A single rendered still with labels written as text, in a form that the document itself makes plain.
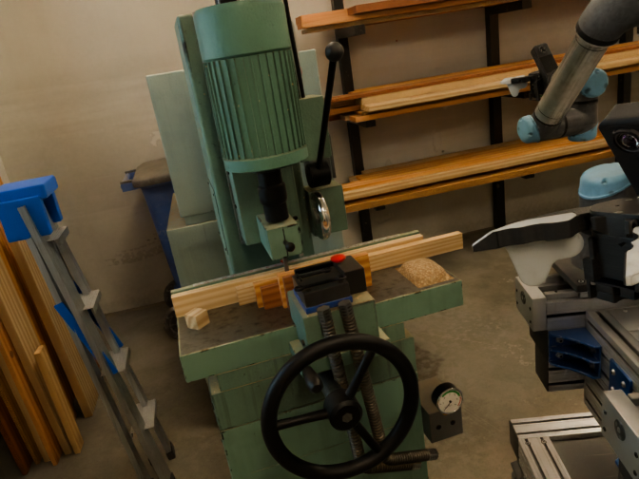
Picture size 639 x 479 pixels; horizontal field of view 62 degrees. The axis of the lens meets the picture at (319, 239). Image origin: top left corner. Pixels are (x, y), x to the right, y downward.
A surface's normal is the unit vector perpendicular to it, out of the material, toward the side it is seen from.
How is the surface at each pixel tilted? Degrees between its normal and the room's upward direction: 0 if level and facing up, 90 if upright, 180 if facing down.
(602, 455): 0
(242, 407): 90
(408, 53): 90
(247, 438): 90
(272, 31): 90
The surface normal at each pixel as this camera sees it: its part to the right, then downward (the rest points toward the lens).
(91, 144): 0.22, 0.29
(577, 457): -0.15, -0.93
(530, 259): -0.16, 0.31
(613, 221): -0.91, 0.26
